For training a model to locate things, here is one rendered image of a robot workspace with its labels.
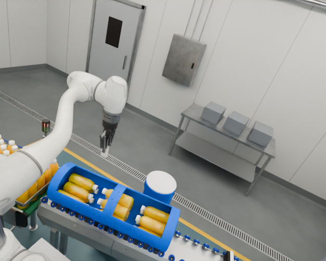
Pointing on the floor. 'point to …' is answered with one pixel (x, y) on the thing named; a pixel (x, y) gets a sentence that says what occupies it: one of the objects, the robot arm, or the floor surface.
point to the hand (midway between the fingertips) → (104, 150)
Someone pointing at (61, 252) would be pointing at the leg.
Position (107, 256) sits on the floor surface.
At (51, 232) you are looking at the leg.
